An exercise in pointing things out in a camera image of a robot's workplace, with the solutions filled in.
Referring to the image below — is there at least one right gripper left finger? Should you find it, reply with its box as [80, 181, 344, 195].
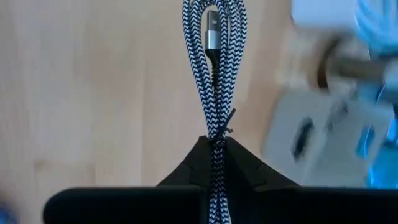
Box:
[157, 136, 215, 187]

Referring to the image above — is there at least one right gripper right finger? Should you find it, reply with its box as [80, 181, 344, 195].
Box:
[225, 136, 299, 190]

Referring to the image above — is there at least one black white zigzag braided cable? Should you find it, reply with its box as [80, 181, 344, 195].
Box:
[182, 0, 248, 224]

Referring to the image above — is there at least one light blue cable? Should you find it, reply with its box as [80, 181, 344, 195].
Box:
[354, 0, 398, 60]

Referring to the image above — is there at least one light grey plastic bin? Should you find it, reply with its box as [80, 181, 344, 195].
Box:
[262, 88, 396, 187]

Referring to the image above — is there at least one white bulb on brass socket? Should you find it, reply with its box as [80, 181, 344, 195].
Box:
[317, 37, 398, 91]

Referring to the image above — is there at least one white plastic bin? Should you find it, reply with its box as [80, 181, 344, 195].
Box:
[290, 0, 358, 30]

